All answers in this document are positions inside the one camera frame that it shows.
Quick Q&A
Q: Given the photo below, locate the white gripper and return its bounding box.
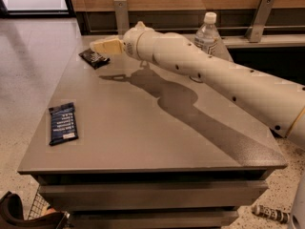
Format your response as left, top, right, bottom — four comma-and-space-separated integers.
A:
90, 21, 154, 61

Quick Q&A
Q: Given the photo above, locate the black chocolate rxbar wrapper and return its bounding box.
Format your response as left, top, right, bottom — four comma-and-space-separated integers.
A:
79, 49, 110, 70

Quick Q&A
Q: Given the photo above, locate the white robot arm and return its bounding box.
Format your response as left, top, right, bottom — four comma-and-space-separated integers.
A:
90, 22, 305, 149

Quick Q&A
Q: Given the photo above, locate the blue rxbar wrapper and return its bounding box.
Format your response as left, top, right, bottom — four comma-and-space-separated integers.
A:
49, 102, 78, 146

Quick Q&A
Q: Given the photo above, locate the clear plastic water bottle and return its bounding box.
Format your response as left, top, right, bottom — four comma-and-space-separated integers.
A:
194, 12, 220, 55

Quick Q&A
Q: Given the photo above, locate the grey table with drawers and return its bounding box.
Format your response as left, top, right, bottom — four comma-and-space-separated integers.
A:
17, 33, 289, 229

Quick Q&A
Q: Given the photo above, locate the black curved chair piece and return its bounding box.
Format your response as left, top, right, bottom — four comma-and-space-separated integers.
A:
0, 191, 68, 229

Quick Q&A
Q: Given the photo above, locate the black and white patterned stick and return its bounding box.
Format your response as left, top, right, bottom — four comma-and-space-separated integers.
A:
252, 204, 290, 224

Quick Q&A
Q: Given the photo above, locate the left metal wall bracket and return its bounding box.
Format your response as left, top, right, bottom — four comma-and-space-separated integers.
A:
113, 0, 130, 35

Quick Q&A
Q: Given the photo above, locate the metal wall bracket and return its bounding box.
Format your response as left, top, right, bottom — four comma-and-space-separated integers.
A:
245, 0, 275, 43
113, 0, 130, 35

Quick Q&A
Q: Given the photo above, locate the right metal wall bracket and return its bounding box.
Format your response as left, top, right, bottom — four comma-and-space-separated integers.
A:
245, 0, 275, 43

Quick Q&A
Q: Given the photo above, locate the wire mesh basket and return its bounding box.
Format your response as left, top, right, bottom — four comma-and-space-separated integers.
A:
27, 187, 50, 219

